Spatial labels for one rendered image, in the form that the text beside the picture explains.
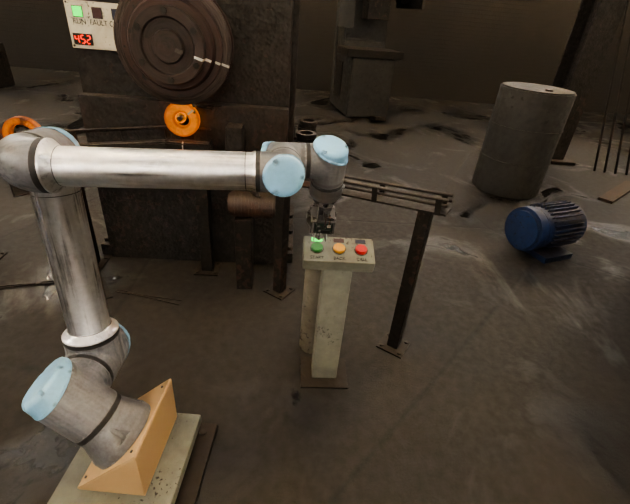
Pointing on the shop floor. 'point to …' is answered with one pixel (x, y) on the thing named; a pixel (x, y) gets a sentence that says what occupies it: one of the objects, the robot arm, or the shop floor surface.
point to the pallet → (306, 131)
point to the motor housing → (238, 201)
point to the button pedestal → (331, 309)
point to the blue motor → (546, 229)
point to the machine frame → (250, 114)
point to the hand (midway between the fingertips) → (318, 234)
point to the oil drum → (521, 138)
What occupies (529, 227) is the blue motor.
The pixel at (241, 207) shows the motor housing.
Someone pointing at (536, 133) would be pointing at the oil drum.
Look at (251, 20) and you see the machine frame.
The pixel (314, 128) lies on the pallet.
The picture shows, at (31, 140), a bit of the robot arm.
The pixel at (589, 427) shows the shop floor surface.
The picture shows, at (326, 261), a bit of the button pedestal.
